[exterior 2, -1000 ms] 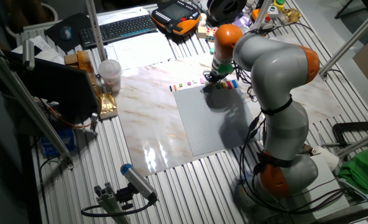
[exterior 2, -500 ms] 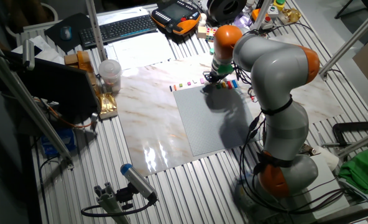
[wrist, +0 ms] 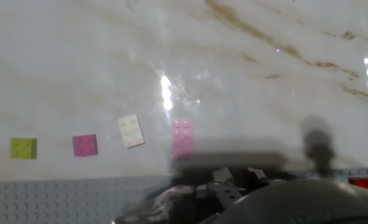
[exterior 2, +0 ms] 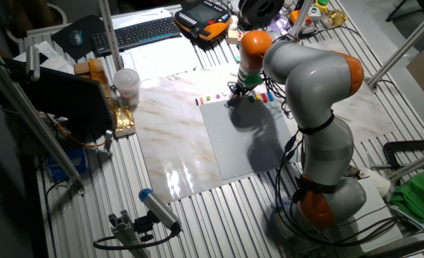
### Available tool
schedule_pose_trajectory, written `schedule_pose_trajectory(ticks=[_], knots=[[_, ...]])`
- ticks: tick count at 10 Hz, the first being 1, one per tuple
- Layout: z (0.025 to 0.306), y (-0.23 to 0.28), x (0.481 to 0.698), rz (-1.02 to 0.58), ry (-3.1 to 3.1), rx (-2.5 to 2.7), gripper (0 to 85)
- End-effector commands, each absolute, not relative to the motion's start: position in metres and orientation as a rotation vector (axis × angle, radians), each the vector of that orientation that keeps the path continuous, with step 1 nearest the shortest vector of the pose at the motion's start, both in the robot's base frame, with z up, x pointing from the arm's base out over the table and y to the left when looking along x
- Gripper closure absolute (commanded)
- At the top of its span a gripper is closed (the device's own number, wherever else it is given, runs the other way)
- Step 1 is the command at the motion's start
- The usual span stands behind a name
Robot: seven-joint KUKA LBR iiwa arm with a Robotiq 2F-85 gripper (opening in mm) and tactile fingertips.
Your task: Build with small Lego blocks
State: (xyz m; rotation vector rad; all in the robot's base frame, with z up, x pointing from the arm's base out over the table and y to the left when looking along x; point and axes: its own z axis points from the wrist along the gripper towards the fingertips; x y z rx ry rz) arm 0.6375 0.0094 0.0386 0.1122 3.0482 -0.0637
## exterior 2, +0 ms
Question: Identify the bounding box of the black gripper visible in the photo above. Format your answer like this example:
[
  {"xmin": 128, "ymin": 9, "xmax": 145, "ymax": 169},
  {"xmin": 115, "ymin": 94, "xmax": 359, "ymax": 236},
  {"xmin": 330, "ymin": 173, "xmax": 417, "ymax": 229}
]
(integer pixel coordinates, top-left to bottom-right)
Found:
[{"xmin": 228, "ymin": 80, "xmax": 249, "ymax": 98}]

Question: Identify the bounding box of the grey Lego baseplate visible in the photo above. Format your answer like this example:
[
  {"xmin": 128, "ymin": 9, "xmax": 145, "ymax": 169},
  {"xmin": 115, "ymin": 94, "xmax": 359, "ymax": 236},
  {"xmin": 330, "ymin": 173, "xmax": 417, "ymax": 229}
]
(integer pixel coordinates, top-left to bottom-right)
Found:
[{"xmin": 199, "ymin": 95, "xmax": 299, "ymax": 181}]

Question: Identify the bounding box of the pale purple plastic object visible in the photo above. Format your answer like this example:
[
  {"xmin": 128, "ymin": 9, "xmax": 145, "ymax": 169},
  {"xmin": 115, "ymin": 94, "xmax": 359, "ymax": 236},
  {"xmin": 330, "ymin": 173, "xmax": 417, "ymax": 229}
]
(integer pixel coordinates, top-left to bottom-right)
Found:
[{"xmin": 269, "ymin": 16, "xmax": 292, "ymax": 33}]

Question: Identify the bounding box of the orange and black teach pendant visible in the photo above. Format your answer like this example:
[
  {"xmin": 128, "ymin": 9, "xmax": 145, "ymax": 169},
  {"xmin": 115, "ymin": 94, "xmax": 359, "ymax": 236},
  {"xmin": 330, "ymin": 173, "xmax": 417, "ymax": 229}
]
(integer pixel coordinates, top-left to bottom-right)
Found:
[{"xmin": 173, "ymin": 0, "xmax": 233, "ymax": 41}]

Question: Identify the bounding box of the white marble pattern board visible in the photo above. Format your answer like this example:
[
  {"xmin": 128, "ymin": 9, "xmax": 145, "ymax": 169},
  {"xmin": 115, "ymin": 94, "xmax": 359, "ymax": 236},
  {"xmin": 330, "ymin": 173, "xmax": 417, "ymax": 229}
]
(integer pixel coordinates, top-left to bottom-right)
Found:
[{"xmin": 131, "ymin": 57, "xmax": 398, "ymax": 205}]

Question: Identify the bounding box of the black filament spool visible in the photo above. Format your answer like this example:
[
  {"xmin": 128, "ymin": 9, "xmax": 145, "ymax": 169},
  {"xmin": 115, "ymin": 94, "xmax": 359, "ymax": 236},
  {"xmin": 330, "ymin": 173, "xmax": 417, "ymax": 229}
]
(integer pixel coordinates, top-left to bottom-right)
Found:
[{"xmin": 237, "ymin": 0, "xmax": 286, "ymax": 32}]

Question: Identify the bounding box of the printed white paper sheet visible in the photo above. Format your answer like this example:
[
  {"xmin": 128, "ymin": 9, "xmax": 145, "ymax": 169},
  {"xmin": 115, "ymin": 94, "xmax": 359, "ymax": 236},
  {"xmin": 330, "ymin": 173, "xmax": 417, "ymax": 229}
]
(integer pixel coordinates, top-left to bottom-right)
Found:
[{"xmin": 120, "ymin": 35, "xmax": 203, "ymax": 82}]

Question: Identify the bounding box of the orange plastic object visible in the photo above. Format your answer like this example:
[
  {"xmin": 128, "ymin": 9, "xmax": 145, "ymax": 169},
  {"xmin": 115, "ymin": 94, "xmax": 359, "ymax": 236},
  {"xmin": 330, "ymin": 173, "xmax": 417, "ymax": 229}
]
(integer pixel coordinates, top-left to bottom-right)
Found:
[{"xmin": 289, "ymin": 9, "xmax": 302, "ymax": 26}]

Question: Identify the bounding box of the grey box with red button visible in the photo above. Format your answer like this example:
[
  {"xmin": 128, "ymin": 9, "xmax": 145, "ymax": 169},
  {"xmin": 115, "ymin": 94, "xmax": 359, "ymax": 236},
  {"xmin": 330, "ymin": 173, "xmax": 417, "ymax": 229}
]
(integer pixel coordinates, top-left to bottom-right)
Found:
[{"xmin": 301, "ymin": 17, "xmax": 317, "ymax": 35}]

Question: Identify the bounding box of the clear plastic cup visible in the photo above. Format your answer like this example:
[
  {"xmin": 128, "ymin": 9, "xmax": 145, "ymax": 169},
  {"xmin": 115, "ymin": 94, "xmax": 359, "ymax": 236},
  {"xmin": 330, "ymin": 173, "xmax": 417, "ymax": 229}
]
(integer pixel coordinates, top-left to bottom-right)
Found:
[{"xmin": 113, "ymin": 67, "xmax": 141, "ymax": 108}]

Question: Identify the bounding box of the black computer keyboard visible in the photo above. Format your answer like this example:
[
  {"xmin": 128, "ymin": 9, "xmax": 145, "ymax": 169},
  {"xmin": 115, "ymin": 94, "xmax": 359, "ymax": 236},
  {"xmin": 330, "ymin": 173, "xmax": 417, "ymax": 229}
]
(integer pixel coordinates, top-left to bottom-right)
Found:
[{"xmin": 90, "ymin": 16, "xmax": 182, "ymax": 57}]

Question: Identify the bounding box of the gold foil packet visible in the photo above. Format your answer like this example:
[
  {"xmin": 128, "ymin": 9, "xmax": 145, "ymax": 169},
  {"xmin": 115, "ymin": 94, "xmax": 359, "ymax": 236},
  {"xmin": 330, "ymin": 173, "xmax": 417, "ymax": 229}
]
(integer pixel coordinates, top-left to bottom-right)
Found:
[{"xmin": 111, "ymin": 106, "xmax": 137, "ymax": 139}]

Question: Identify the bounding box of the yellow box with green button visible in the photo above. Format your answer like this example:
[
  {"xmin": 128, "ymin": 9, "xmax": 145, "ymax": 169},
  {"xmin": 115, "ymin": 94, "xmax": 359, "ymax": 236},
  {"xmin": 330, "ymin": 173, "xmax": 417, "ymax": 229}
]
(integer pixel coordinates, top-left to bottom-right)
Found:
[{"xmin": 314, "ymin": 0, "xmax": 330, "ymax": 14}]

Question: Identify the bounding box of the brown tape roll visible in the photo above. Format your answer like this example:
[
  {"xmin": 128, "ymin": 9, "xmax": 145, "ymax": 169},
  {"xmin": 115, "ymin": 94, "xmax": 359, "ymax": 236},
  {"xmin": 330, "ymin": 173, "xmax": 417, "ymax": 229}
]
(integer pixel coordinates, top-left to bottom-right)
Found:
[{"xmin": 74, "ymin": 58, "xmax": 112, "ymax": 100}]

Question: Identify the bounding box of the black mouse pad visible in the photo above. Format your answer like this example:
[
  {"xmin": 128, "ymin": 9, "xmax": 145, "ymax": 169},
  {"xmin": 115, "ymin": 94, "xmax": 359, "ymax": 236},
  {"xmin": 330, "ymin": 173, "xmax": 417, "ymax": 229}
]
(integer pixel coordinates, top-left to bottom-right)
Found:
[{"xmin": 50, "ymin": 14, "xmax": 107, "ymax": 62}]

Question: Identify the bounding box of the black monitor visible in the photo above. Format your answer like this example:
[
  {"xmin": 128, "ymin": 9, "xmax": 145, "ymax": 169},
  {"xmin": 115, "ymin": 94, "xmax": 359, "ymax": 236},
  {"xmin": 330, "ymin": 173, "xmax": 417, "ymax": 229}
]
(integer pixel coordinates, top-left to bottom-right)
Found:
[{"xmin": 4, "ymin": 59, "xmax": 117, "ymax": 144}]

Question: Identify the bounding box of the dark computer mouse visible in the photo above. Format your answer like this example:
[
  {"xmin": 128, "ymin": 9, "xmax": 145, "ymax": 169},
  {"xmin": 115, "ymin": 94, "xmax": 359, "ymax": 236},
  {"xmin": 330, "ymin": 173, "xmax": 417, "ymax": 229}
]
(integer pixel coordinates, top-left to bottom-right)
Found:
[{"xmin": 69, "ymin": 29, "xmax": 84, "ymax": 47}]

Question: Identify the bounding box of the black clamp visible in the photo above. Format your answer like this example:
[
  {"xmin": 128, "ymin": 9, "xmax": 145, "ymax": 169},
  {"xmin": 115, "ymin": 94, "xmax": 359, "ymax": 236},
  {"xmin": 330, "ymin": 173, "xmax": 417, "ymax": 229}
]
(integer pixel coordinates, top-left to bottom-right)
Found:
[{"xmin": 382, "ymin": 139, "xmax": 424, "ymax": 169}]

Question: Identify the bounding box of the blue box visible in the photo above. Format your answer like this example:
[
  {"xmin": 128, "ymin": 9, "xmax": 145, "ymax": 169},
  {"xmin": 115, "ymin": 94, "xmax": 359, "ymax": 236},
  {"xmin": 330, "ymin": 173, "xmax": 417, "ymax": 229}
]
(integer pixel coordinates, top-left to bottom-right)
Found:
[{"xmin": 47, "ymin": 147, "xmax": 88, "ymax": 182}]

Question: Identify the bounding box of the green cloth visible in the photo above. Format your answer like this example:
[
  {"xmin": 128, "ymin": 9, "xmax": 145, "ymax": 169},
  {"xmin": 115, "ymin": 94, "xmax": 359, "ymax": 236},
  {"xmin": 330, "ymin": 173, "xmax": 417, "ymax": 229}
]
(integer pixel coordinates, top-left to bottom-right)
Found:
[{"xmin": 390, "ymin": 166, "xmax": 424, "ymax": 225}]

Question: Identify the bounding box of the long slanted aluminium profile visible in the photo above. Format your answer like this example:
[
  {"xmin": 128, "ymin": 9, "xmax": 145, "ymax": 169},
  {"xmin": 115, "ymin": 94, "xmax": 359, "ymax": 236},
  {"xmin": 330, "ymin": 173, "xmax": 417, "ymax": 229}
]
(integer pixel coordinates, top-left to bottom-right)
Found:
[{"xmin": 0, "ymin": 49, "xmax": 85, "ymax": 188}]

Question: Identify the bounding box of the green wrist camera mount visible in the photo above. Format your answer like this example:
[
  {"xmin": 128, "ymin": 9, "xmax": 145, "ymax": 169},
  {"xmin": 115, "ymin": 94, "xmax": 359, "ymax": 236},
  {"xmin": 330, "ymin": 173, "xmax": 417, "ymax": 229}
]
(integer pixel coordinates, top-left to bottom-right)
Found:
[{"xmin": 234, "ymin": 54, "xmax": 265, "ymax": 87}]

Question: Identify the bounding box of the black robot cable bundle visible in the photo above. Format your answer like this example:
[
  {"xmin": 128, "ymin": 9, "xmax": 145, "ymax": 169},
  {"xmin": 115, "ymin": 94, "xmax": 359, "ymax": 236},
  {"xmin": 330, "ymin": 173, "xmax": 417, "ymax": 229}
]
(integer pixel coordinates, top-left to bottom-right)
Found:
[{"xmin": 261, "ymin": 71, "xmax": 399, "ymax": 249}]

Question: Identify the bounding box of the upright aluminium post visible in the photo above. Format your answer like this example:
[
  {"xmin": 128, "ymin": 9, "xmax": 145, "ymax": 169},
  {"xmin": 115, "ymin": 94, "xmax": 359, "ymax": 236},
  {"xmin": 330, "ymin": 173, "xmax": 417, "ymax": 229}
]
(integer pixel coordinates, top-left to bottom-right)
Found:
[
  {"xmin": 289, "ymin": 0, "xmax": 315, "ymax": 37},
  {"xmin": 97, "ymin": 0, "xmax": 124, "ymax": 71}
]

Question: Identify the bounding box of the silver camera with blue cap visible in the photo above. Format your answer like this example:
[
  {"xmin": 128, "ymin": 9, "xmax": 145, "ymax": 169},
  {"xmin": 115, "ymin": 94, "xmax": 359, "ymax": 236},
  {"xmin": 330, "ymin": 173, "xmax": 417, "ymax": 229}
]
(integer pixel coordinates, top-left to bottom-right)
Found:
[{"xmin": 138, "ymin": 188, "xmax": 183, "ymax": 232}]

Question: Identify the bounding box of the orange cable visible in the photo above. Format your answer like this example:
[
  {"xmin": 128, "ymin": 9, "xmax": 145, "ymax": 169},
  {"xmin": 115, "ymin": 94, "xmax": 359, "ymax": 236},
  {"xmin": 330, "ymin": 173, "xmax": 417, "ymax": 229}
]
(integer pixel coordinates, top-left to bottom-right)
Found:
[{"xmin": 39, "ymin": 113, "xmax": 107, "ymax": 149}]

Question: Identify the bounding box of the short aluminium camera mount profile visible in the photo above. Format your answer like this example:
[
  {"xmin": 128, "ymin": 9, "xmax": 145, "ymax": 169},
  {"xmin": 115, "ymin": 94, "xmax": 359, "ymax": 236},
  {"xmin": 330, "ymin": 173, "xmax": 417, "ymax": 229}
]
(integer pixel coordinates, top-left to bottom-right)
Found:
[{"xmin": 107, "ymin": 209, "xmax": 152, "ymax": 258}]

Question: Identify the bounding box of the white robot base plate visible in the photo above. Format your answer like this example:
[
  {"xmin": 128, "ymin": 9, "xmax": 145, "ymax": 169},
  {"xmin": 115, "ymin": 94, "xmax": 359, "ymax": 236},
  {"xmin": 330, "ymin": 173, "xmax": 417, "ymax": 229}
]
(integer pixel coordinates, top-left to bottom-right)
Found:
[{"xmin": 337, "ymin": 177, "xmax": 403, "ymax": 254}]

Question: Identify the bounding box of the black camera cable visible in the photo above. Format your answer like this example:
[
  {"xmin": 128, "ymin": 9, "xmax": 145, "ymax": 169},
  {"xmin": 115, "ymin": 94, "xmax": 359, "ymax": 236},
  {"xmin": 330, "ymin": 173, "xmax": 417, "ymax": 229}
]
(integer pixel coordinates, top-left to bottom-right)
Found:
[{"xmin": 92, "ymin": 229, "xmax": 181, "ymax": 251}]

